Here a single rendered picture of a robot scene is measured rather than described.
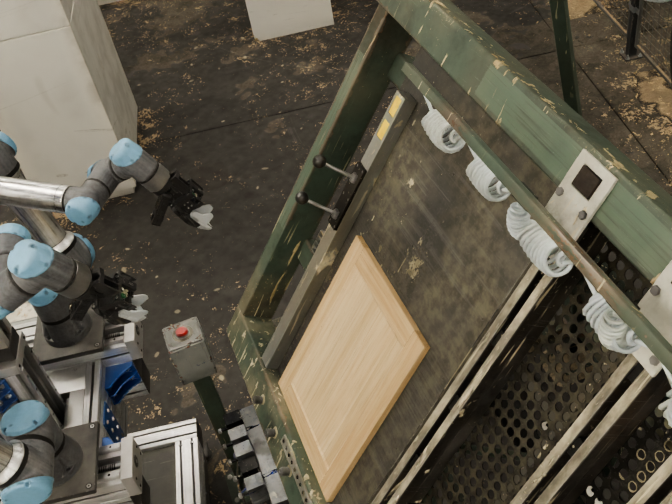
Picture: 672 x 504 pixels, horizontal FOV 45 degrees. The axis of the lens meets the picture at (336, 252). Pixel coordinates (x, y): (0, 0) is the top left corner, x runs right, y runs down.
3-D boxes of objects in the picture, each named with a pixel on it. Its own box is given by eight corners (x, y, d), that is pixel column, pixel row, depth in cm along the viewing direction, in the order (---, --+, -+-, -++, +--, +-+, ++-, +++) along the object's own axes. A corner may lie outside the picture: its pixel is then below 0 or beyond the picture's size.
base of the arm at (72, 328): (42, 352, 252) (29, 331, 245) (47, 317, 263) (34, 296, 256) (91, 341, 252) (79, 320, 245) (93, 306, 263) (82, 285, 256)
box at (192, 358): (176, 362, 279) (161, 327, 267) (210, 349, 281) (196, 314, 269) (184, 387, 270) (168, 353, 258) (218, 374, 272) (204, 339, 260)
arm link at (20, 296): (6, 291, 171) (43, 263, 169) (1, 330, 163) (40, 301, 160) (-26, 272, 166) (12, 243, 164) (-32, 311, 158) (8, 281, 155)
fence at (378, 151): (272, 357, 257) (261, 357, 255) (409, 93, 212) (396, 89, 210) (277, 369, 253) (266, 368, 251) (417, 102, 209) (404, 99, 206)
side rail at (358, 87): (267, 307, 278) (237, 304, 272) (414, 8, 226) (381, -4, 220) (272, 318, 274) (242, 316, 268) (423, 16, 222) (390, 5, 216)
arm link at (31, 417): (64, 418, 219) (44, 387, 210) (63, 460, 209) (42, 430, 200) (20, 430, 218) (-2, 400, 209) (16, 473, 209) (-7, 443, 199)
